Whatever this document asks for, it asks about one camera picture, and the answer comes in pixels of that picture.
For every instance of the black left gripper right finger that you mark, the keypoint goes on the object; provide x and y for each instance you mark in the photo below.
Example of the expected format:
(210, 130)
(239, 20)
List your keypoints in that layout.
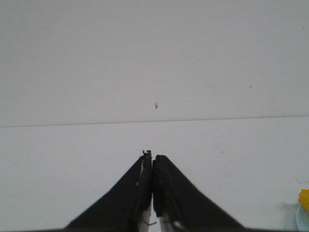
(180, 205)

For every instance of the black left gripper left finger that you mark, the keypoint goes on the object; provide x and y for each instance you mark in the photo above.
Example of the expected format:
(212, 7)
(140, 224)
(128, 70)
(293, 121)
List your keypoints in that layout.
(127, 205)

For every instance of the yellow plastic corn cob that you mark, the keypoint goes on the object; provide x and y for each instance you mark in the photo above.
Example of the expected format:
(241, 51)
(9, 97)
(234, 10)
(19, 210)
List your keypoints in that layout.
(303, 199)

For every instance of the light blue round plate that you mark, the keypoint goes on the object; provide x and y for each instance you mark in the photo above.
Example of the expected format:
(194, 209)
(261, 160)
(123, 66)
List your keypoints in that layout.
(302, 219)

